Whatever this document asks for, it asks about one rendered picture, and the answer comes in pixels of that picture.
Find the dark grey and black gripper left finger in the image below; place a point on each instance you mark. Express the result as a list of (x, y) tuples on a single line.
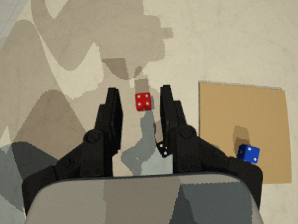
[(91, 158)]

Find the blue die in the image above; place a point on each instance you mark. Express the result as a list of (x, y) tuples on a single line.
[(248, 153)]

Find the black die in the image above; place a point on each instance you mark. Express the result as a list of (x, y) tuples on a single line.
[(163, 150)]

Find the tan flat mat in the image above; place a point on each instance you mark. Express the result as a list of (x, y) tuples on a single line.
[(230, 116)]

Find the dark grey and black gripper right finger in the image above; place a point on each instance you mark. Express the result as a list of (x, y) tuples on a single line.
[(188, 149)]

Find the red die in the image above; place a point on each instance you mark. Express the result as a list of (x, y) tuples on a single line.
[(143, 101)]

